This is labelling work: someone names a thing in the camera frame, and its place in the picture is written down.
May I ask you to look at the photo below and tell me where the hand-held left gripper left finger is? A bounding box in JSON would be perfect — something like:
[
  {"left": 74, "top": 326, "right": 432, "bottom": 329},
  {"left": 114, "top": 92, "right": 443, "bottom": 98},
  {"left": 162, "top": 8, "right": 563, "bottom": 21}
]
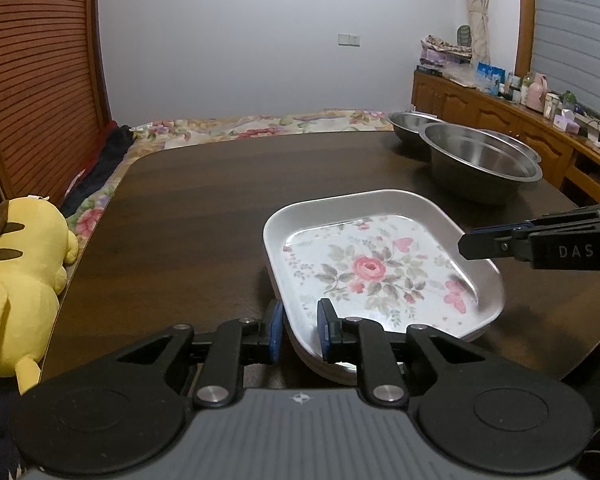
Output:
[{"left": 115, "top": 300, "right": 283, "bottom": 408}]

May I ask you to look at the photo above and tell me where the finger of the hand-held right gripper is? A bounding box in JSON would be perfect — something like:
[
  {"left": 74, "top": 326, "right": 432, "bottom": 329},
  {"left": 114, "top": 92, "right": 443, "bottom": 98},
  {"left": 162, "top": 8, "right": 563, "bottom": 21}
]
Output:
[
  {"left": 472, "top": 202, "right": 600, "bottom": 234},
  {"left": 457, "top": 230, "right": 534, "bottom": 261}
]

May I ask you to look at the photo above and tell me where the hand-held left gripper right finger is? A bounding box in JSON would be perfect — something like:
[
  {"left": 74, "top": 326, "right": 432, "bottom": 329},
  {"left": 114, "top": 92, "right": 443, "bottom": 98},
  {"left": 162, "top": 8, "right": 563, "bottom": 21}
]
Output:
[{"left": 316, "top": 299, "right": 487, "bottom": 407}]

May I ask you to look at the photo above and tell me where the white floral rectangular plate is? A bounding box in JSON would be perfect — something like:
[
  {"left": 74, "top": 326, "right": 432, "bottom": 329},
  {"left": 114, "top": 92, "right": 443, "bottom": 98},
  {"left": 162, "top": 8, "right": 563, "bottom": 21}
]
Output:
[
  {"left": 292, "top": 340, "right": 362, "bottom": 386},
  {"left": 262, "top": 188, "right": 506, "bottom": 342},
  {"left": 282, "top": 310, "right": 491, "bottom": 370}
]

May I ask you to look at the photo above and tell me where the large stainless steel bowl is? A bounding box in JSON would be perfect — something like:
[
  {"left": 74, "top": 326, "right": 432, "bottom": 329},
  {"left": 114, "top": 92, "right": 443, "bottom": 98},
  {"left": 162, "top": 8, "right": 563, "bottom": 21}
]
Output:
[{"left": 419, "top": 122, "right": 543, "bottom": 204}]

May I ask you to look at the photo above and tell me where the purple tissue box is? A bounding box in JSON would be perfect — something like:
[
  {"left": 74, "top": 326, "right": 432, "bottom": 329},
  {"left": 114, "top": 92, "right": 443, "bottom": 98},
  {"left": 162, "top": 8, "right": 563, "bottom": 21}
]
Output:
[{"left": 554, "top": 110, "right": 581, "bottom": 135}]

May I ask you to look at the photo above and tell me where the pink thermos jug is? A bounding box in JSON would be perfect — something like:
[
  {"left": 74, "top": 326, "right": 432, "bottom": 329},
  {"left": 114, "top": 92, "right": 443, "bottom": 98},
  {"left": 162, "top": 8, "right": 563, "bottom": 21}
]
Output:
[{"left": 526, "top": 72, "right": 548, "bottom": 111}]

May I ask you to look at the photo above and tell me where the wooden cabinet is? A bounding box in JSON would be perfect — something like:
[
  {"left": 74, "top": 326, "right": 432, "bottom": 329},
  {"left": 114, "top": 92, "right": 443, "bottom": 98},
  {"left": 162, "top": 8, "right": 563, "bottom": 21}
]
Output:
[{"left": 411, "top": 70, "right": 600, "bottom": 206}]

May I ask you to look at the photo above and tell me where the blue printed box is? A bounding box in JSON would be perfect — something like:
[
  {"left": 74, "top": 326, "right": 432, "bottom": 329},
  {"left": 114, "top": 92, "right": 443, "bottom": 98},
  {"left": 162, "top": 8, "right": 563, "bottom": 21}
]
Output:
[{"left": 475, "top": 62, "right": 506, "bottom": 93}]

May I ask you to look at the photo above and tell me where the grey window blind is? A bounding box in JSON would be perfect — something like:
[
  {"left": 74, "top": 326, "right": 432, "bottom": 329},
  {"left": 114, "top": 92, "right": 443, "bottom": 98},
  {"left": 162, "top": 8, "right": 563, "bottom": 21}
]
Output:
[{"left": 530, "top": 0, "right": 600, "bottom": 126}]

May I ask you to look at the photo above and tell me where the floral bedsheet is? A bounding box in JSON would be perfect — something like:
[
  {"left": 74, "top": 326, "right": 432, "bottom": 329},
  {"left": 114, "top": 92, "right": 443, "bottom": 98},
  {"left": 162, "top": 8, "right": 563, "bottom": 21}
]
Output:
[{"left": 65, "top": 109, "right": 396, "bottom": 241}]

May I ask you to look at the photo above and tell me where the cream curtain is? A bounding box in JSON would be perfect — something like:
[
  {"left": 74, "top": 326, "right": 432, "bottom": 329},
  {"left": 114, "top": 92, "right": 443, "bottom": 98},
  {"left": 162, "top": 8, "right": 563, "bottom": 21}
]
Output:
[{"left": 452, "top": 0, "right": 492, "bottom": 66}]

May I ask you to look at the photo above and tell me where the dark clothing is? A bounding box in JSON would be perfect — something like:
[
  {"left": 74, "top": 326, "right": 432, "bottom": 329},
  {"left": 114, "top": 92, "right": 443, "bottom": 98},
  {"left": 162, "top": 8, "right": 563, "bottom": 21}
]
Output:
[{"left": 60, "top": 121, "right": 136, "bottom": 218}]

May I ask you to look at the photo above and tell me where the yellow plush toy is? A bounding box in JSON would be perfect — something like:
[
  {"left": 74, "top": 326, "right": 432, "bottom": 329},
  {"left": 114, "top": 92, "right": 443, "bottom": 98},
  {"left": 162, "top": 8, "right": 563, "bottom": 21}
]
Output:
[{"left": 0, "top": 194, "right": 80, "bottom": 396}]

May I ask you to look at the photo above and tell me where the louvered wooden wardrobe door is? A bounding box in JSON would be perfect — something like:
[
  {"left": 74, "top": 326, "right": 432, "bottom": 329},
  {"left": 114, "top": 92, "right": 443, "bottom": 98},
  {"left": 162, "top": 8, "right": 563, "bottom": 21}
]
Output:
[{"left": 0, "top": 0, "right": 112, "bottom": 241}]

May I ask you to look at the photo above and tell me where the wooden window frame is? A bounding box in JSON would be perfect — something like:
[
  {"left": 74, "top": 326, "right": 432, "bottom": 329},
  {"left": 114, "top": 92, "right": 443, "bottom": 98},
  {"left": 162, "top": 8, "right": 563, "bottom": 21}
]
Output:
[{"left": 515, "top": 0, "right": 539, "bottom": 78}]

